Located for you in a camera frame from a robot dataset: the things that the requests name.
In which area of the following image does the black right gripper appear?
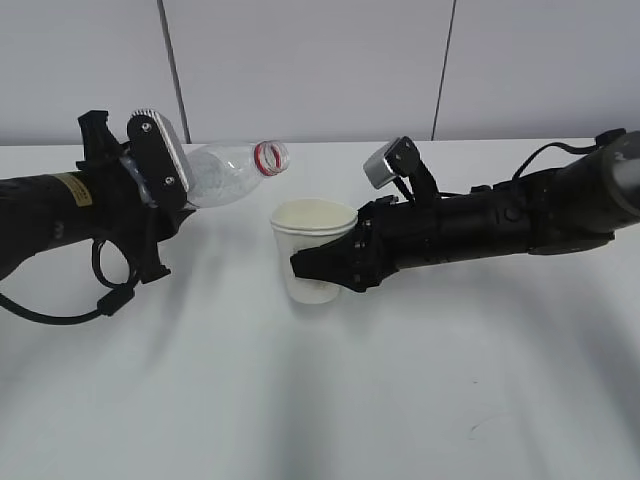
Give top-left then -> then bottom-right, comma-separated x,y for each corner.
290,197 -> 449,293

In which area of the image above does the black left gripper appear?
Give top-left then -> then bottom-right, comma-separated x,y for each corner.
77,110 -> 195,284

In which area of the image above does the white paper cup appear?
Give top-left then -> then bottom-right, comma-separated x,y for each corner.
270,198 -> 357,305

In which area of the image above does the clear water bottle red label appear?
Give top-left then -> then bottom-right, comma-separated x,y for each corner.
184,141 -> 290,210

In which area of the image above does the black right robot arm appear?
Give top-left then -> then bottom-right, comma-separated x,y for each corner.
290,129 -> 639,293

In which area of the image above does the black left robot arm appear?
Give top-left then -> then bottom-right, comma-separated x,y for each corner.
1,109 -> 194,283

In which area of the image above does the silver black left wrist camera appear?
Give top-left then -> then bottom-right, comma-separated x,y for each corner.
127,109 -> 193,212

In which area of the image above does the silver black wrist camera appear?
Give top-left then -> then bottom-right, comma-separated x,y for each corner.
127,109 -> 193,212
363,136 -> 441,206

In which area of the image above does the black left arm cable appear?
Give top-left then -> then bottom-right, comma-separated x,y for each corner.
0,237 -> 139,326

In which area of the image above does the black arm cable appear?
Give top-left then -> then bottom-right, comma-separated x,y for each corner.
509,141 -> 601,182
0,237 -> 139,326

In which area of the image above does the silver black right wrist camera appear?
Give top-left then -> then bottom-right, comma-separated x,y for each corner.
363,136 -> 441,206

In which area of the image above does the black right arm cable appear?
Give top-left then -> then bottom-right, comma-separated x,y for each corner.
509,141 -> 601,182

